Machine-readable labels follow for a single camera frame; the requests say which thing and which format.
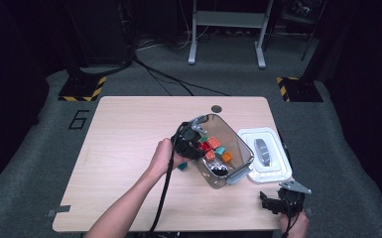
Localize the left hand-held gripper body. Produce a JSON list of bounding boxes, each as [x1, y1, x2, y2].
[[172, 115, 209, 160]]

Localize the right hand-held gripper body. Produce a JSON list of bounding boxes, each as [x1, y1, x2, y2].
[[272, 178, 313, 218]]

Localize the large orange-red building block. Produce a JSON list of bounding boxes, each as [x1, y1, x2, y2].
[[207, 136, 222, 150]]

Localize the black and white toy piece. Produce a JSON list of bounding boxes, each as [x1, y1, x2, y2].
[[209, 162, 229, 178]]

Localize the clear brown storage box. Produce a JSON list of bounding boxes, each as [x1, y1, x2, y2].
[[182, 112, 256, 190]]

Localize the person's right hand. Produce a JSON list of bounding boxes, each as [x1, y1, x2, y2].
[[279, 210, 311, 238]]

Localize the person's left hand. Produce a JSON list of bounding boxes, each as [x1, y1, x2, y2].
[[147, 138, 193, 179]]

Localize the white box lid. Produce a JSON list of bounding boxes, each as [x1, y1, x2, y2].
[[237, 127, 294, 184]]

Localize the black stand base striped edge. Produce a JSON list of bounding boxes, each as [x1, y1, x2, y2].
[[276, 75, 324, 103], [58, 74, 108, 102]]

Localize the black equipment cabinet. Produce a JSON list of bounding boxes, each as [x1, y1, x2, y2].
[[63, 0, 133, 67]]

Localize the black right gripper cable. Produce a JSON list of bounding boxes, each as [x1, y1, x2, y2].
[[282, 194, 303, 238]]

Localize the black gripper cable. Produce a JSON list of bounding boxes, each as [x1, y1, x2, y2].
[[282, 194, 303, 238], [148, 132, 184, 238]]

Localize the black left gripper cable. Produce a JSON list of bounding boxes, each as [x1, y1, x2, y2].
[[148, 132, 184, 238]]

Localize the black floor cable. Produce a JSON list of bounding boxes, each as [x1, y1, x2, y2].
[[132, 56, 230, 97]]

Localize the white metal desk frame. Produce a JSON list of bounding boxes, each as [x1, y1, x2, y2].
[[188, 0, 275, 69]]

